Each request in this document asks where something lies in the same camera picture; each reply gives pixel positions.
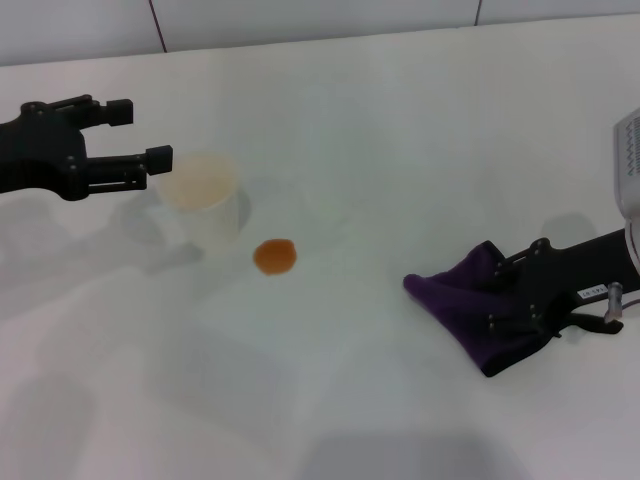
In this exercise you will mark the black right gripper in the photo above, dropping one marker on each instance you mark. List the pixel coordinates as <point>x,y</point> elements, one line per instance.
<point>570,275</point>

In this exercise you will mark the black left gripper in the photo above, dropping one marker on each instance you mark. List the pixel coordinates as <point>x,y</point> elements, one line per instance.
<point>40,155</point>

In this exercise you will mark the purple rag with black trim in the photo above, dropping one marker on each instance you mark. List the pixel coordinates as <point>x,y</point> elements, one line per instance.
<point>450,300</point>

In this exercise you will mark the white paper cup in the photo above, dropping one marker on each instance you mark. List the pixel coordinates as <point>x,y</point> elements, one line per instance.
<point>200,195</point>

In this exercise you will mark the brown water stain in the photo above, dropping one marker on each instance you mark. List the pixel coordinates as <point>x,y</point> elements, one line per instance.
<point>275,256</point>

